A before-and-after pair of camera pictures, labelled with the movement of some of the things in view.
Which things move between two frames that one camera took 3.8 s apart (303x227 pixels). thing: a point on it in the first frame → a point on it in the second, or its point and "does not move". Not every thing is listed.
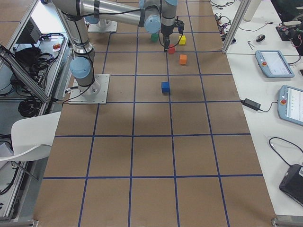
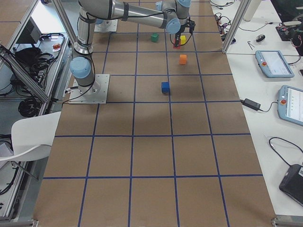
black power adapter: x=251 y=104 does not move
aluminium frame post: x=243 y=5 does not move
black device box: x=291 y=185 does not move
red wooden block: x=171 y=50 → x=178 y=47
